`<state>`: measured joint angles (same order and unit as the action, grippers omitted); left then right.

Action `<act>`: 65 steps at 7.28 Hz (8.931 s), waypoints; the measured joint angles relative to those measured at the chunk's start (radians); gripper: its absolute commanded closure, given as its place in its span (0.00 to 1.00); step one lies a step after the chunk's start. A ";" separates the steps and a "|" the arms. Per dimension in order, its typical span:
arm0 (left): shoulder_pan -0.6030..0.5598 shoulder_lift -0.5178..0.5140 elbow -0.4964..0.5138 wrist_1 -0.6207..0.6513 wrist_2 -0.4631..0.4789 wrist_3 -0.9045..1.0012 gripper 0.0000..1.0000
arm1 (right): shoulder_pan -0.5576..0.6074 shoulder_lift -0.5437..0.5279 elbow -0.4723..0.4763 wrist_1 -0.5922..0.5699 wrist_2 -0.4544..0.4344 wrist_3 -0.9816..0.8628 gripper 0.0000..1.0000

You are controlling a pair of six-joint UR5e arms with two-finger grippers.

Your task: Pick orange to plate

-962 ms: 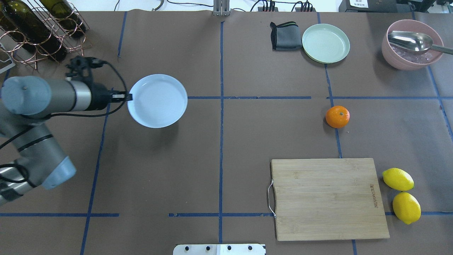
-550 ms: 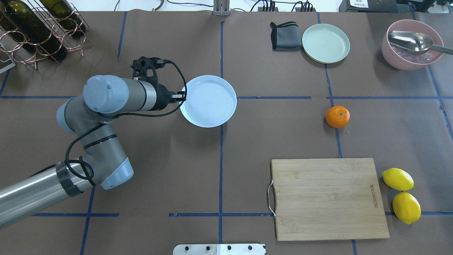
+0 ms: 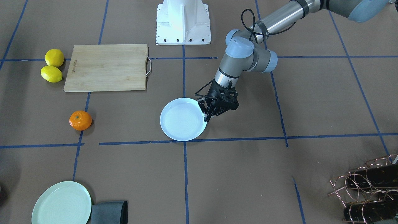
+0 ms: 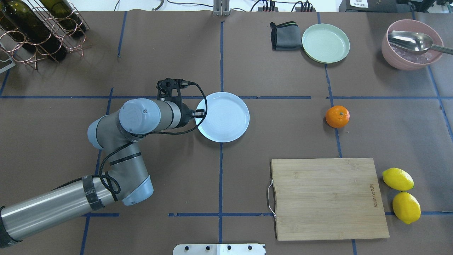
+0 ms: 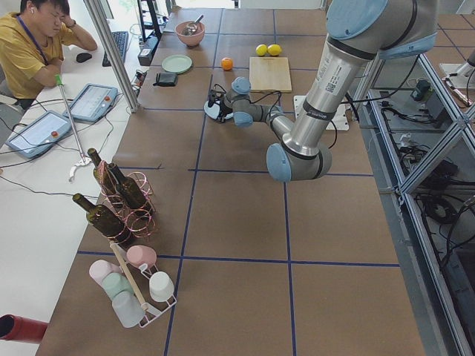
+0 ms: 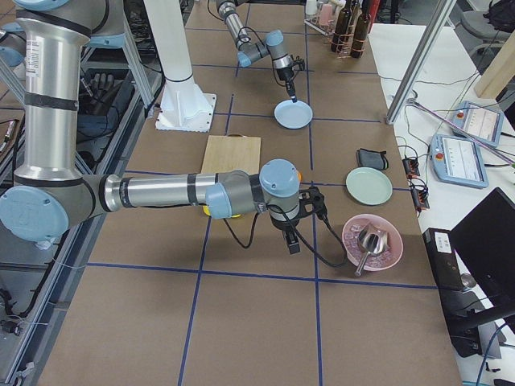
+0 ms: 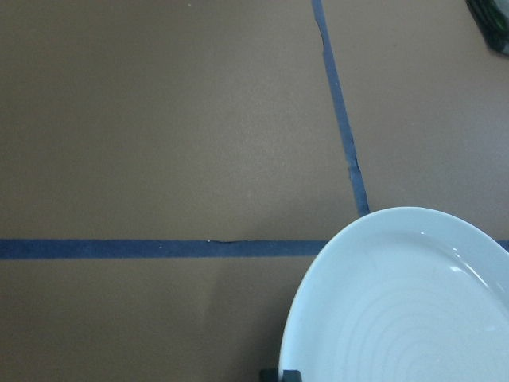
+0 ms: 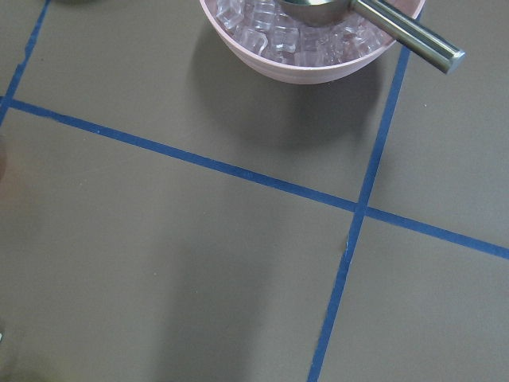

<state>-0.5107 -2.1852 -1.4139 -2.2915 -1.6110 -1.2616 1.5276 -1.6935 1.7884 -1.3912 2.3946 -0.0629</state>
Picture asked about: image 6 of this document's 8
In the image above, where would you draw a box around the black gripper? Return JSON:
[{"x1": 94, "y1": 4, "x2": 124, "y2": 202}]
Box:
[
  {"x1": 269, "y1": 208, "x2": 301, "y2": 254},
  {"x1": 277, "y1": 58, "x2": 305, "y2": 103}
]

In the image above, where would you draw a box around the light blue plate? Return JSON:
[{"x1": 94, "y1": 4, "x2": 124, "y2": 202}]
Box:
[{"x1": 274, "y1": 100, "x2": 313, "y2": 129}]

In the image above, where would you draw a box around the light green plate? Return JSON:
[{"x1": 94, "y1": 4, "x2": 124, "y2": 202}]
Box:
[{"x1": 345, "y1": 167, "x2": 393, "y2": 206}]

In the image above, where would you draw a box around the pink bowl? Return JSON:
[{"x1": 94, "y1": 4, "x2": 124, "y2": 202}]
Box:
[{"x1": 342, "y1": 214, "x2": 404, "y2": 275}]

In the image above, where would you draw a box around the dark wine bottle lower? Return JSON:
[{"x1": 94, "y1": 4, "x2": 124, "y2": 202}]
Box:
[{"x1": 331, "y1": 0, "x2": 352, "y2": 52}]

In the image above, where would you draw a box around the dark wine bottle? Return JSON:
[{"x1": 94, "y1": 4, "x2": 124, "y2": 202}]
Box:
[
  {"x1": 350, "y1": 1, "x2": 371, "y2": 59},
  {"x1": 331, "y1": 0, "x2": 352, "y2": 52}
]

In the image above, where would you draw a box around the pink cup on rack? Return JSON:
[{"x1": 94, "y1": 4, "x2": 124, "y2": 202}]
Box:
[{"x1": 318, "y1": 3, "x2": 333, "y2": 27}]

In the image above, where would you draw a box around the metal scoop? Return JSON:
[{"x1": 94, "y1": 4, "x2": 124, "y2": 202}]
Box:
[{"x1": 354, "y1": 224, "x2": 389, "y2": 277}]

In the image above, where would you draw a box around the white cup on rack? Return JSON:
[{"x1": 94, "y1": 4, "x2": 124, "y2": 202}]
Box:
[{"x1": 305, "y1": 0, "x2": 318, "y2": 16}]

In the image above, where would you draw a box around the dark wine bottle upper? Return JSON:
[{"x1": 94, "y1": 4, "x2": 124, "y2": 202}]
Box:
[{"x1": 350, "y1": 1, "x2": 371, "y2": 59}]

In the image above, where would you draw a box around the bamboo cutting board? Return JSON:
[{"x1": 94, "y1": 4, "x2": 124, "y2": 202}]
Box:
[{"x1": 201, "y1": 135, "x2": 262, "y2": 175}]

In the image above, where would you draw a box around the grey folded cloth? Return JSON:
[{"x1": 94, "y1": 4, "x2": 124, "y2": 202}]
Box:
[{"x1": 356, "y1": 148, "x2": 389, "y2": 170}]

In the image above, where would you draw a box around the black computer box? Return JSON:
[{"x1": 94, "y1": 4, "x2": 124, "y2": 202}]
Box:
[{"x1": 423, "y1": 228, "x2": 505, "y2": 359}]

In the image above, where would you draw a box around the teach pendant near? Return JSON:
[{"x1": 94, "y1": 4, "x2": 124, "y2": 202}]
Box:
[{"x1": 430, "y1": 133, "x2": 488, "y2": 189}]

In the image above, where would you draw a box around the teach pendant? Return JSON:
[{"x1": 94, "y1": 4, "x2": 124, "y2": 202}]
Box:
[
  {"x1": 430, "y1": 133, "x2": 488, "y2": 189},
  {"x1": 451, "y1": 101, "x2": 505, "y2": 147}
]

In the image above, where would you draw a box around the black monitor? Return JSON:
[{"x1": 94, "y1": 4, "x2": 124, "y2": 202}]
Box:
[{"x1": 449, "y1": 187, "x2": 515, "y2": 302}]

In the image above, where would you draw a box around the teach pendant far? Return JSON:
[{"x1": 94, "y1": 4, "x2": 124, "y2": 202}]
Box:
[{"x1": 451, "y1": 101, "x2": 505, "y2": 147}]

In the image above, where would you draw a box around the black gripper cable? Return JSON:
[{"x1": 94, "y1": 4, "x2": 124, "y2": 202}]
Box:
[{"x1": 225, "y1": 183, "x2": 350, "y2": 265}]

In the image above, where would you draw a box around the copper wire bottle rack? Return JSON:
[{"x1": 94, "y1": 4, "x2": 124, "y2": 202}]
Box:
[{"x1": 331, "y1": 1, "x2": 370, "y2": 59}]

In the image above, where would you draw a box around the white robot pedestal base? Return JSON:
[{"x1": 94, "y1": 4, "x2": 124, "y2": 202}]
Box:
[{"x1": 144, "y1": 0, "x2": 216, "y2": 133}]

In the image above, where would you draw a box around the aluminium frame post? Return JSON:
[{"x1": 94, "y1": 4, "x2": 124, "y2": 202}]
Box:
[{"x1": 385, "y1": 0, "x2": 457, "y2": 125}]

